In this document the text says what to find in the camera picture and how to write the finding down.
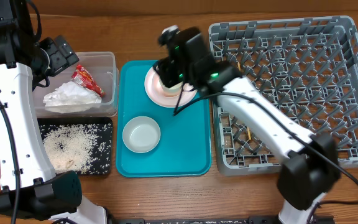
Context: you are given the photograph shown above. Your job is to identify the cream cup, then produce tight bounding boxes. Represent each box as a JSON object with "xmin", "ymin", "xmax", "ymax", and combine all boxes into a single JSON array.
[{"xmin": 160, "ymin": 82, "xmax": 183, "ymax": 97}]

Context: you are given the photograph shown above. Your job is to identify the red snack wrapper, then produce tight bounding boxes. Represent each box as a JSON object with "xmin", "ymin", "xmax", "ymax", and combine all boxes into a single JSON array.
[{"xmin": 71, "ymin": 64, "xmax": 105, "ymax": 98}]

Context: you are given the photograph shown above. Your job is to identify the white tissue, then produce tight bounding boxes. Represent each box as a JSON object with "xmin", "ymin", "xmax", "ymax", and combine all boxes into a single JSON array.
[{"xmin": 43, "ymin": 81, "xmax": 102, "ymax": 114}]

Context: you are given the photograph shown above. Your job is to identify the grey bowl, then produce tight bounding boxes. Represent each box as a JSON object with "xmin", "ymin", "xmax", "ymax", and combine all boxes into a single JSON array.
[{"xmin": 122, "ymin": 116, "xmax": 161, "ymax": 154}]

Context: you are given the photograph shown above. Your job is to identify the white rice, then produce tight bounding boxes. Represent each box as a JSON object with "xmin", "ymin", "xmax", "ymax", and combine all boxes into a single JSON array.
[{"xmin": 40, "ymin": 123, "xmax": 112, "ymax": 175}]

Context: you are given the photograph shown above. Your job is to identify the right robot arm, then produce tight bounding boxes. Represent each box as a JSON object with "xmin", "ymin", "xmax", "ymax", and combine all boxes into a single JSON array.
[{"xmin": 153, "ymin": 26, "xmax": 341, "ymax": 223}]

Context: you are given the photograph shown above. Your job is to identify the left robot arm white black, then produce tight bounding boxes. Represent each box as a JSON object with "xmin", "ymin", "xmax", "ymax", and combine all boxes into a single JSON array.
[{"xmin": 0, "ymin": 0, "xmax": 114, "ymax": 223}]

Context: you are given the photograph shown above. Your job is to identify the grey dishwasher rack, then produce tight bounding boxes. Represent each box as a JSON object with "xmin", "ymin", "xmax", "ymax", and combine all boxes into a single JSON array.
[{"xmin": 209, "ymin": 16, "xmax": 358, "ymax": 168}]

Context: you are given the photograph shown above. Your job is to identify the pink plate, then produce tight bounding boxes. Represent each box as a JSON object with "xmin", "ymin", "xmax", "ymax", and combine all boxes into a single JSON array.
[{"xmin": 144, "ymin": 68, "xmax": 197, "ymax": 108}]

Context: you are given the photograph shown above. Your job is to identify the clear plastic bin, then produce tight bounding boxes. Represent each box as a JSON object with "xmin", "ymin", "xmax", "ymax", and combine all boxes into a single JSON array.
[{"xmin": 33, "ymin": 52, "xmax": 119, "ymax": 118}]

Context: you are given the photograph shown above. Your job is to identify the teal serving tray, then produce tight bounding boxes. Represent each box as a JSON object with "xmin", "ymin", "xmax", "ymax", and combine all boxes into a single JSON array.
[{"xmin": 116, "ymin": 60, "xmax": 212, "ymax": 177}]

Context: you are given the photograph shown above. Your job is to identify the black tray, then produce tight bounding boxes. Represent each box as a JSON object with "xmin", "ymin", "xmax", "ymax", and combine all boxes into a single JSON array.
[{"xmin": 37, "ymin": 116, "xmax": 114, "ymax": 176}]

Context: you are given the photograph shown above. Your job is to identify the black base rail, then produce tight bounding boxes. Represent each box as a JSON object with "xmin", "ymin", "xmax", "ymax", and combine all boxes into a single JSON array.
[{"xmin": 116, "ymin": 215, "xmax": 335, "ymax": 224}]

